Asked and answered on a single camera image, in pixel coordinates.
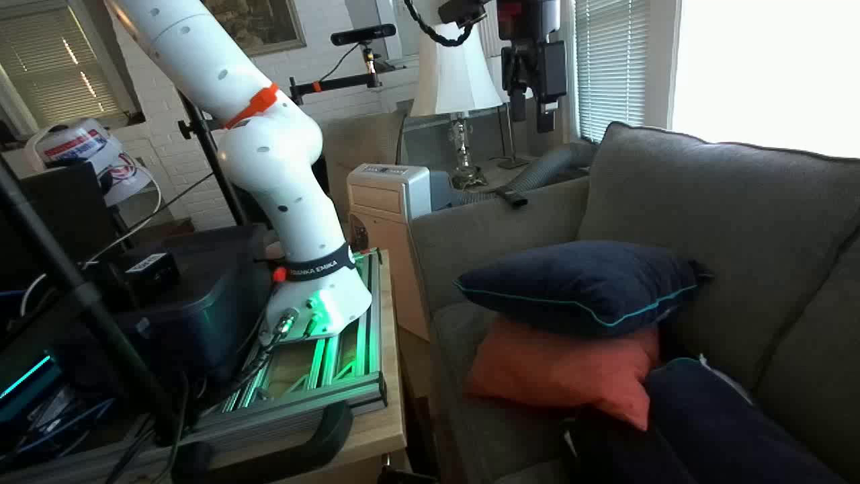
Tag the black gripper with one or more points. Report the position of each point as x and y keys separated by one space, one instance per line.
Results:
x=550 y=72

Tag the black remote control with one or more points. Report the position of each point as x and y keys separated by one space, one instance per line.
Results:
x=512 y=198

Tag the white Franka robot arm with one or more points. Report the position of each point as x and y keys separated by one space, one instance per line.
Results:
x=270 y=153

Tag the navy pillow with light piping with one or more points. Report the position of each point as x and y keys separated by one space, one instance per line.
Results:
x=580 y=284

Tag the orange pillow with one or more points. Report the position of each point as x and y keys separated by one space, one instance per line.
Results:
x=555 y=366

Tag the narrow window blinds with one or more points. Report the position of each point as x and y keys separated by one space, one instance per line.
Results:
x=609 y=64

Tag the table lamp with shade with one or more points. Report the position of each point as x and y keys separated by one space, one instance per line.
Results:
x=458 y=81

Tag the white floor appliance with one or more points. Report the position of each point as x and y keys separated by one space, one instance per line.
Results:
x=384 y=193

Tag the grey fabric sofa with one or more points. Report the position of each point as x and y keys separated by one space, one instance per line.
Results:
x=742 y=217

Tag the dark navy cushion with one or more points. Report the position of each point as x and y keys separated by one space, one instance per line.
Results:
x=715 y=432

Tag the wooden table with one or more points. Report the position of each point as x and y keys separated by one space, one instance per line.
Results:
x=378 y=432

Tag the black controller box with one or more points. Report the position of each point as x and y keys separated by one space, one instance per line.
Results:
x=215 y=306

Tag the small black device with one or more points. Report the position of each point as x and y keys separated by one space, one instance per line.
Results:
x=152 y=270

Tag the white bucket with label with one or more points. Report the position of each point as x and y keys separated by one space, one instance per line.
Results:
x=83 y=149

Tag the black slanted stand pole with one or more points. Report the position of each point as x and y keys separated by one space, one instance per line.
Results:
x=83 y=298

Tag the black cabinet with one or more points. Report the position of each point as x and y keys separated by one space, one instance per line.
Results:
x=55 y=217

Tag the black camera on tripod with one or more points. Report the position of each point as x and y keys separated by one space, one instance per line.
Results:
x=364 y=37

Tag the black camera tripod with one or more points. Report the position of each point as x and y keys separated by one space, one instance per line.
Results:
x=337 y=85

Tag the small framed wall picture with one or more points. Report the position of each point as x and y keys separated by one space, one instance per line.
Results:
x=259 y=22

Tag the large framed wall picture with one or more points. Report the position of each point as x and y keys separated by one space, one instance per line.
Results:
x=55 y=64

